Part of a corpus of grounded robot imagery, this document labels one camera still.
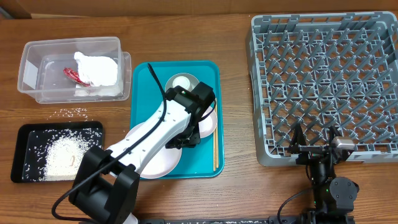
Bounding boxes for red snack wrapper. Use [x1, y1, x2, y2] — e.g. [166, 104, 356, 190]
[63, 67, 90, 87]

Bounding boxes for grey plastic dish rack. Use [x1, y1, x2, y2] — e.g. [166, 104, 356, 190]
[246, 11, 397, 166]

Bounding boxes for pile of rice in tray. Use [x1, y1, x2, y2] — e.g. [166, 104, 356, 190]
[22, 128, 103, 182]

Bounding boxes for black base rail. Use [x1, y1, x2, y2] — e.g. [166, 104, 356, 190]
[77, 214, 355, 224]

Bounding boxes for white napkin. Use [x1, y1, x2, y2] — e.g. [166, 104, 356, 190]
[74, 52, 118, 86]
[74, 84, 122, 96]

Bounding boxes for right wooden chopstick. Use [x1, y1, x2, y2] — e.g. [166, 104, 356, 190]
[215, 102, 219, 170]

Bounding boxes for black rectangular tray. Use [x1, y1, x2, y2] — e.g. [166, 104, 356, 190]
[11, 121, 104, 183]

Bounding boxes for grey metal bowl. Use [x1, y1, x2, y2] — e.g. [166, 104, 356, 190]
[165, 73, 199, 91]

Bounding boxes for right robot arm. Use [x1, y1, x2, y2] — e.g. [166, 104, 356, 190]
[277, 124, 359, 224]

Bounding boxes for white paper cup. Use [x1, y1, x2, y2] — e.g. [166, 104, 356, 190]
[172, 76, 192, 90]

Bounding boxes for teal plastic serving tray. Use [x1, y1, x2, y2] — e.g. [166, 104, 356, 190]
[128, 60, 224, 179]

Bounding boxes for scattered rice grains on table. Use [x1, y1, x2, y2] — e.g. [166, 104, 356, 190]
[47, 107, 92, 122]

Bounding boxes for clear plastic waste bin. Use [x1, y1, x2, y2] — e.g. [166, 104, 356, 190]
[17, 37, 132, 104]

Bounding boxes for large white dinner plate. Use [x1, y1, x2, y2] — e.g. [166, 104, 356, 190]
[123, 121, 183, 180]

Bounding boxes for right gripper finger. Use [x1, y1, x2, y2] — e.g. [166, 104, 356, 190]
[289, 123, 307, 147]
[328, 126, 341, 145]

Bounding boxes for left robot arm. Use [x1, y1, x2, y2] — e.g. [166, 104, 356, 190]
[68, 82, 215, 223]

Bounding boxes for small white plate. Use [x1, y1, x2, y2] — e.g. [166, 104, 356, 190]
[198, 107, 218, 139]

